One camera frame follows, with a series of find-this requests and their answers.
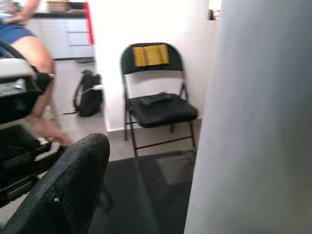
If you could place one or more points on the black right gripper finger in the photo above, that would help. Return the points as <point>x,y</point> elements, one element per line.
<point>68,185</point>

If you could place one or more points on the black backpack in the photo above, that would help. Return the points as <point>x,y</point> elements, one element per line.
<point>89,97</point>

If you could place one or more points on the person in blue shorts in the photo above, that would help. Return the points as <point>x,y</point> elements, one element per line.
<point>39,56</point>

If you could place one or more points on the black table cloth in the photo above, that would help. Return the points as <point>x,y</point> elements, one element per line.
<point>146,195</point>

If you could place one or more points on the yellow folded cloth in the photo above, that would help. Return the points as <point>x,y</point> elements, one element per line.
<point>151,55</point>

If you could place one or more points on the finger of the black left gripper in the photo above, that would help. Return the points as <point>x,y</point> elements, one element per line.
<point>17,142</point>

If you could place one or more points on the woven basket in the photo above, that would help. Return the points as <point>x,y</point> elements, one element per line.
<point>58,5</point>

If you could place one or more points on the black folding chair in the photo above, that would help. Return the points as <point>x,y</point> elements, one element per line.
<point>161,113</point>

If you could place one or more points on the white drawer cabinet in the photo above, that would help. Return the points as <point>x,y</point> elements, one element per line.
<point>65,36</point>

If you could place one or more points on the white plastic table leg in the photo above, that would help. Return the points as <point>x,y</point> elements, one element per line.
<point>256,122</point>

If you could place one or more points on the black remote control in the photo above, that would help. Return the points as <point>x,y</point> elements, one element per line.
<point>156,99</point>

